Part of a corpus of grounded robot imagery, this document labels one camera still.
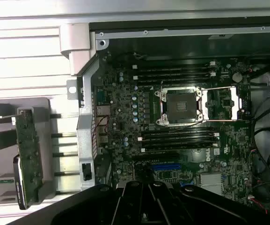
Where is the silver chipset heatsink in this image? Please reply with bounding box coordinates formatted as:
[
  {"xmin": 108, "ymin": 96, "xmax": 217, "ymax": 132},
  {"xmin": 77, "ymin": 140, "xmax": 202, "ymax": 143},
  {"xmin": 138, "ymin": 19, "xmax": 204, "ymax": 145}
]
[{"xmin": 200, "ymin": 173, "xmax": 222, "ymax": 195}]

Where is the blue expansion slot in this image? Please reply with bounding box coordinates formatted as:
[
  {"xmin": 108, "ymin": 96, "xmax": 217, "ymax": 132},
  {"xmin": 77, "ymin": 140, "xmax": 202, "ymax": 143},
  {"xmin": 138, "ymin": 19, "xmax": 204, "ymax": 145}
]
[{"xmin": 152, "ymin": 164, "xmax": 180, "ymax": 171}]

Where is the green motherboard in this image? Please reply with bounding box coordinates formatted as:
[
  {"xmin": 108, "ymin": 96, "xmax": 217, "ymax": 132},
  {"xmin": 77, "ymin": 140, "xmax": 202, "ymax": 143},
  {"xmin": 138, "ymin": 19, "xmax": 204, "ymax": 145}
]
[{"xmin": 91, "ymin": 52, "xmax": 254, "ymax": 204}]

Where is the black RAM slot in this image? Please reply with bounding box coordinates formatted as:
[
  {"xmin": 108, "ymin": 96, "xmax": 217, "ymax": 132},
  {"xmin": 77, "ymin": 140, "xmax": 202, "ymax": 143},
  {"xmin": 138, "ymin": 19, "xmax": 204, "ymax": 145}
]
[
  {"xmin": 137, "ymin": 78, "xmax": 216, "ymax": 85},
  {"xmin": 137, "ymin": 68, "xmax": 216, "ymax": 75},
  {"xmin": 137, "ymin": 136, "xmax": 219, "ymax": 143},
  {"xmin": 140, "ymin": 130, "xmax": 220, "ymax": 138},
  {"xmin": 138, "ymin": 141, "xmax": 219, "ymax": 148},
  {"xmin": 140, "ymin": 146, "xmax": 219, "ymax": 154},
  {"xmin": 132, "ymin": 61, "xmax": 216, "ymax": 70},
  {"xmin": 132, "ymin": 74, "xmax": 217, "ymax": 80}
]

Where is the grey parts rack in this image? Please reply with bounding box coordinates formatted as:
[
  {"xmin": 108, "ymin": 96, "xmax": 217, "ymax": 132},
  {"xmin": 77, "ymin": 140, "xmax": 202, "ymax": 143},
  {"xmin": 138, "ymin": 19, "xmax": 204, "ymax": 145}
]
[{"xmin": 0, "ymin": 97, "xmax": 56, "ymax": 209}]

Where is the black open PC case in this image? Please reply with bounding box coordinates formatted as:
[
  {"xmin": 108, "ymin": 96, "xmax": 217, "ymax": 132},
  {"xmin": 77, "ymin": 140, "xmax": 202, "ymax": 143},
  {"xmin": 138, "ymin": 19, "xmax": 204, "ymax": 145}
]
[{"xmin": 59, "ymin": 16, "xmax": 270, "ymax": 213}]

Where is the rear port block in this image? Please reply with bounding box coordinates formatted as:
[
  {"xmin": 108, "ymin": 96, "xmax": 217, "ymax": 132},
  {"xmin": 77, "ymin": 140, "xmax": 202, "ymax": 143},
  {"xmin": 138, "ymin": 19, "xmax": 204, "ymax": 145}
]
[{"xmin": 95, "ymin": 105, "xmax": 110, "ymax": 146}]

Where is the CPU socket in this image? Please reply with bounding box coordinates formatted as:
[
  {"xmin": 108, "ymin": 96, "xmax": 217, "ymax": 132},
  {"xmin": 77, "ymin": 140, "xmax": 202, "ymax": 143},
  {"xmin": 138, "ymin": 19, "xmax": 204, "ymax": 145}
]
[{"xmin": 153, "ymin": 86, "xmax": 207, "ymax": 128}]

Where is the silver socket cover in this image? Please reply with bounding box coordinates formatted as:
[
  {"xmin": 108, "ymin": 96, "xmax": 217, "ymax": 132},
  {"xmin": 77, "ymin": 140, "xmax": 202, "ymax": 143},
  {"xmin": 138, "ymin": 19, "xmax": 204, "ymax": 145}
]
[{"xmin": 201, "ymin": 86, "xmax": 243, "ymax": 121}]

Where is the black cable bundle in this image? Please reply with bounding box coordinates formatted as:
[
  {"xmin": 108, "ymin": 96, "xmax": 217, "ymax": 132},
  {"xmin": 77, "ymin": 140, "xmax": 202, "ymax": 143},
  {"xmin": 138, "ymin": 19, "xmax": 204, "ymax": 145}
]
[{"xmin": 247, "ymin": 97, "xmax": 270, "ymax": 204}]

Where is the red black twisted wire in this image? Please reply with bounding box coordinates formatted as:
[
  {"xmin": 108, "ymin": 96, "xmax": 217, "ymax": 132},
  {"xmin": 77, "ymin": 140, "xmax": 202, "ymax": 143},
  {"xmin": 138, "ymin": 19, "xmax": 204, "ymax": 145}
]
[{"xmin": 90, "ymin": 114, "xmax": 110, "ymax": 148}]

